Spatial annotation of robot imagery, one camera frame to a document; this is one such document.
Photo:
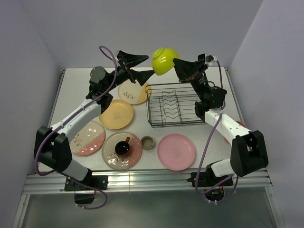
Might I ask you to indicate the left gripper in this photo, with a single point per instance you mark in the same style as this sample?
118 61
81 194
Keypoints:
129 60

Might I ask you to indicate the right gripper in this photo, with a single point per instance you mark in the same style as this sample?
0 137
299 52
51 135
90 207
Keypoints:
185 70

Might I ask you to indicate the lime green bowl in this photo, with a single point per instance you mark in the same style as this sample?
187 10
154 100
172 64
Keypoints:
162 60

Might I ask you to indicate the speckled ceramic cup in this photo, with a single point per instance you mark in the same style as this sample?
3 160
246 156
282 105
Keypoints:
147 143

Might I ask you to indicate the pink plastic cup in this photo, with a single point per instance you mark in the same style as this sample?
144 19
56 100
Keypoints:
240 123

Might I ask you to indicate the red black mug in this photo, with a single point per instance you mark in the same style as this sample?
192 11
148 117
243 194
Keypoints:
122 148

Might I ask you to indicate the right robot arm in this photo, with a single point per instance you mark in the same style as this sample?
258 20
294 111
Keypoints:
248 148

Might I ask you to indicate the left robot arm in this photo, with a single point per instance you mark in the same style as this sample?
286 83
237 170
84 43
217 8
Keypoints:
52 144

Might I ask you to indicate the beige yellow branch plate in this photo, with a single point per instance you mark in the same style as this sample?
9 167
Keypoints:
134 94

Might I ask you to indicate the orange bear plate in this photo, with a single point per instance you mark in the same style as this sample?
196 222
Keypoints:
117 116

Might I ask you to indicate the large pink white plate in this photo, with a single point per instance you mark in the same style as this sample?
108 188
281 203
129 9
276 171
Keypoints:
88 140

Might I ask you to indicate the pink bear plate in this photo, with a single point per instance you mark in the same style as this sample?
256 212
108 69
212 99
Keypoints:
176 152

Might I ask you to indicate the beige pink branch plate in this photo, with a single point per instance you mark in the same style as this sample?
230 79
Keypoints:
118 163

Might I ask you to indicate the black wire dish rack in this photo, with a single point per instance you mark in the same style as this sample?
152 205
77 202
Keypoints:
171 104

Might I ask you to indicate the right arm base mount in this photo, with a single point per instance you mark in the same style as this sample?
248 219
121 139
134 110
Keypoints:
207 180

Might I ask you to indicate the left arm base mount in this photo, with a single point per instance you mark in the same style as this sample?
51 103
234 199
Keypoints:
86 190

